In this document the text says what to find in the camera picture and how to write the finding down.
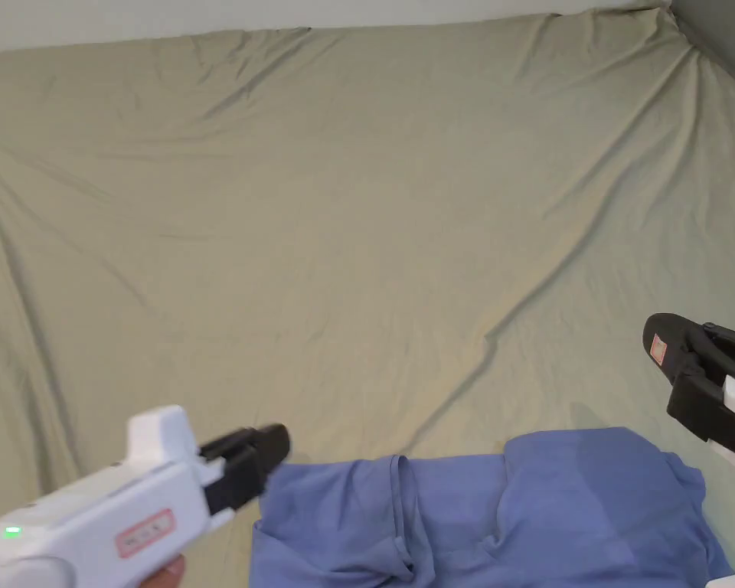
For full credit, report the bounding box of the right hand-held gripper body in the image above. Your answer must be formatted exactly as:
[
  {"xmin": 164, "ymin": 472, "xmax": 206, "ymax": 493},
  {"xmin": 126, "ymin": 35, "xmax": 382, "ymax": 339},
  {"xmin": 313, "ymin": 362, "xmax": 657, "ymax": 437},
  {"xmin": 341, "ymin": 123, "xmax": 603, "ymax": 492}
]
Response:
[{"xmin": 666, "ymin": 366, "xmax": 735, "ymax": 491}]

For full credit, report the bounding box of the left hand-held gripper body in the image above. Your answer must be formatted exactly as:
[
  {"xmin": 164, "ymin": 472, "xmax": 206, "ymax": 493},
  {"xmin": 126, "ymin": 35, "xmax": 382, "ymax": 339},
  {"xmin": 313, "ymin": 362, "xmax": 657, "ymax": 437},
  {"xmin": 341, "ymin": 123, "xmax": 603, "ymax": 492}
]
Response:
[{"xmin": 0, "ymin": 403, "xmax": 266, "ymax": 588}]

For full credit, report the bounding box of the blue shirt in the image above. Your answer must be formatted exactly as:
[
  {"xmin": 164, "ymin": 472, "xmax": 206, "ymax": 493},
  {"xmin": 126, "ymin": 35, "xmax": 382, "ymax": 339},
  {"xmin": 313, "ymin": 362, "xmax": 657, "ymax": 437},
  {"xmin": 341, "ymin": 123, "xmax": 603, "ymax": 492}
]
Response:
[{"xmin": 247, "ymin": 425, "xmax": 735, "ymax": 588}]

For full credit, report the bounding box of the person's left hand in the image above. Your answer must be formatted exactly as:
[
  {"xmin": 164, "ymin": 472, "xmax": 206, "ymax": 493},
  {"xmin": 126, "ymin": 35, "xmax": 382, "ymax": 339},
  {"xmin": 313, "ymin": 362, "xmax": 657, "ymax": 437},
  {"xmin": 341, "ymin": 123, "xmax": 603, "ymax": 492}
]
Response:
[{"xmin": 136, "ymin": 553, "xmax": 188, "ymax": 588}]

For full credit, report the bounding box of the bed with pale green sheet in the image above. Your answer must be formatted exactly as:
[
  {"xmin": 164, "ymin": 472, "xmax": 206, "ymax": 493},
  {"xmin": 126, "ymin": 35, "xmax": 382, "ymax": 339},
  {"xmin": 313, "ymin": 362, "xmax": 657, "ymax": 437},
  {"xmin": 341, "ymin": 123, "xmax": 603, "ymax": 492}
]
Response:
[{"xmin": 0, "ymin": 2, "xmax": 735, "ymax": 588}]

